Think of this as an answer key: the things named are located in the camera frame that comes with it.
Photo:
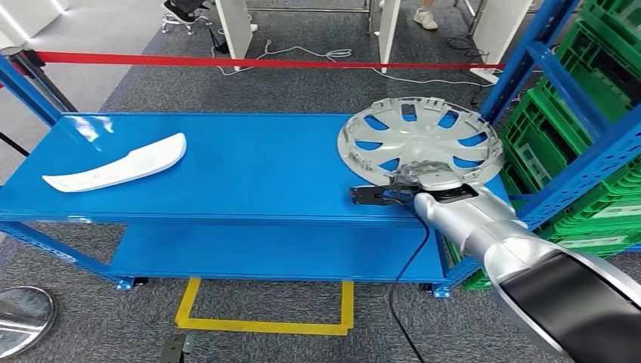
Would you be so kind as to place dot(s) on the thin black pole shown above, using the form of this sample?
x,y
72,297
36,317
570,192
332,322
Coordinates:
x,y
15,144

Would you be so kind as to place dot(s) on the green plastic crate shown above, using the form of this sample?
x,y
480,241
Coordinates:
x,y
475,283
586,70
541,145
621,210
586,243

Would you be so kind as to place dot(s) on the black caster wheel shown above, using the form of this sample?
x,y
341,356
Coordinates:
x,y
140,282

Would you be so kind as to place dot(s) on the blue metal shelf rack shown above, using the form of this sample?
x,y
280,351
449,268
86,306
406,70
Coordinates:
x,y
250,165

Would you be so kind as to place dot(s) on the person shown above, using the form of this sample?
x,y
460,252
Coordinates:
x,y
425,19

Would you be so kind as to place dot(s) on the office chair with chrome base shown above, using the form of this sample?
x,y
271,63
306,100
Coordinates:
x,y
185,12

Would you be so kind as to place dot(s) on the white desk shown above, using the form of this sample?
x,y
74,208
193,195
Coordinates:
x,y
501,30
233,30

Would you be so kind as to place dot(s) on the silver plastic wheel hubcap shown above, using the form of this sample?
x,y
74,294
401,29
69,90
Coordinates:
x,y
425,135

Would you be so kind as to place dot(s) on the white curved plastic trim part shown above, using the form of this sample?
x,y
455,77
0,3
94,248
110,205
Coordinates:
x,y
125,165

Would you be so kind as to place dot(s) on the black robot foot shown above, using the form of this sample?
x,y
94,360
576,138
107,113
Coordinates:
x,y
175,349

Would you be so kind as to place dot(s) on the white power strip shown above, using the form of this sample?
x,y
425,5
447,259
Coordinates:
x,y
484,76

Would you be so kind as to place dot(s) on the red barrier belt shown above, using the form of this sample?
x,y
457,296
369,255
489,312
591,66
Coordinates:
x,y
250,62

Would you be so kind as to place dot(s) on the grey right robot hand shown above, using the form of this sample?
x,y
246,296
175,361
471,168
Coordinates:
x,y
420,173

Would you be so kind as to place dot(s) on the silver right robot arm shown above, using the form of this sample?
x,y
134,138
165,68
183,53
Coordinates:
x,y
480,235

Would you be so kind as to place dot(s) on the black stanchion with chrome base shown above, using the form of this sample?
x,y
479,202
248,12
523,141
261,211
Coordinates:
x,y
20,55

